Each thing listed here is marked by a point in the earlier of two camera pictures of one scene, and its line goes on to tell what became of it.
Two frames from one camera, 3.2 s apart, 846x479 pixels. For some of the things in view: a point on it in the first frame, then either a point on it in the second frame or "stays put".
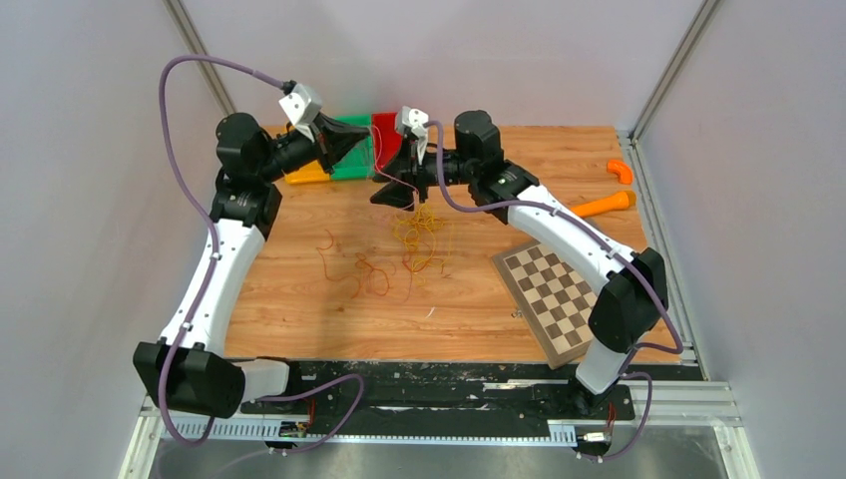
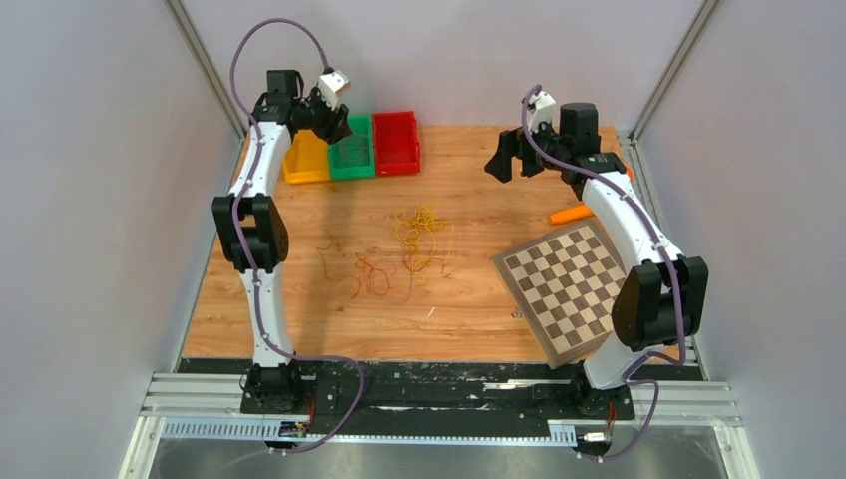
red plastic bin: (386, 140) stays put
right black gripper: (398, 193) -> (512, 143)
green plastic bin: (357, 163) stays put
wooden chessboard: (553, 298) stays put
